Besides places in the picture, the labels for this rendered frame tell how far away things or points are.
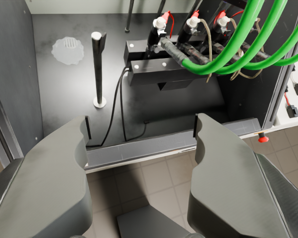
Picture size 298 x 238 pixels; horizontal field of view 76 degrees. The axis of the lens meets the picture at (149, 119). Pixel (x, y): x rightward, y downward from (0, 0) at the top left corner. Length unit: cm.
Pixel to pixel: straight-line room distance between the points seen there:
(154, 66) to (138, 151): 23
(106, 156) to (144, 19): 55
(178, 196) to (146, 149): 107
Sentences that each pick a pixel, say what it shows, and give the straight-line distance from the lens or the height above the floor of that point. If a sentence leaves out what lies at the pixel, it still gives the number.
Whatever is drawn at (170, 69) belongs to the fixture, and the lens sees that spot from 54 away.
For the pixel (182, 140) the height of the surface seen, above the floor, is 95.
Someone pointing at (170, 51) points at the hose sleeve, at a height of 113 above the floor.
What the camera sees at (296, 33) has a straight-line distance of 40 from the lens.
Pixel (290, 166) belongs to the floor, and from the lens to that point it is 215.
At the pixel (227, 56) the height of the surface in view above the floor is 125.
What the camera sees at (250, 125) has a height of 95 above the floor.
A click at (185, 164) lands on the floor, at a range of 155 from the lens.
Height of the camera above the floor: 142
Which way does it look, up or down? 70 degrees down
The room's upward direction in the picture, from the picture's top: 40 degrees clockwise
